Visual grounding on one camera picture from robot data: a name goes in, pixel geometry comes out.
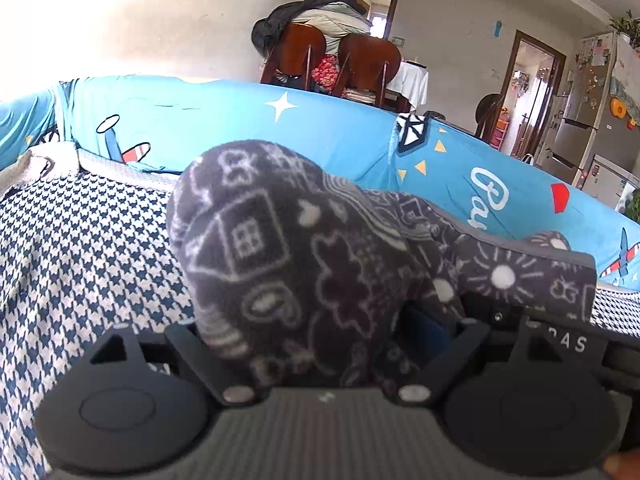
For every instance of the grey patterned fleece jacket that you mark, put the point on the grey patterned fleece jacket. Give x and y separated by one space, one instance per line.
300 240

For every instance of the pile of clothes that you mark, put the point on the pile of clothes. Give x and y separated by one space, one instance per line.
320 12

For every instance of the white appliance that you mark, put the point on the white appliance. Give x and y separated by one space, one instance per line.
602 180

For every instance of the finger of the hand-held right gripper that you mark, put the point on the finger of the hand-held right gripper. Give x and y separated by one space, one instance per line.
497 312

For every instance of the brown door frame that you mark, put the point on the brown door frame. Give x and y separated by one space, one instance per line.
395 10
510 70

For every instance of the blue printed sofa cover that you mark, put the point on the blue printed sofa cover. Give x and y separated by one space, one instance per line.
200 110

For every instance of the brown wooden chair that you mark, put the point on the brown wooden chair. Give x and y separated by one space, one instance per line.
295 45
370 55

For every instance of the floral cloth over fridge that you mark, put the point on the floral cloth over fridge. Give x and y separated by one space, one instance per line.
625 77

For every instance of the red patterned cloth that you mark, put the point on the red patterned cloth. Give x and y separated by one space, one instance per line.
327 67

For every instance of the houndstooth sofa cushion cover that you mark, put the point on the houndstooth sofa cushion cover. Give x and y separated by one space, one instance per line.
75 260

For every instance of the silver fridge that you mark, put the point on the silver fridge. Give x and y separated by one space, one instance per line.
575 130

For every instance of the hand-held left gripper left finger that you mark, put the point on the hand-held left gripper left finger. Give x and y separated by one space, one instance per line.
200 360

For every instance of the dark chair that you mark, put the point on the dark chair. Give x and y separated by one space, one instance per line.
487 110

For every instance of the person's right hand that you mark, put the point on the person's right hand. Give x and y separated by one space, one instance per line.
622 467

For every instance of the table with white tablecloth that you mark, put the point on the table with white tablecloth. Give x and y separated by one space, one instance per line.
412 82

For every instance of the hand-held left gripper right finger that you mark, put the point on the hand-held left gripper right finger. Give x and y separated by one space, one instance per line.
425 330

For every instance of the small potted plant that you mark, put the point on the small potted plant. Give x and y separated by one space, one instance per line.
625 25

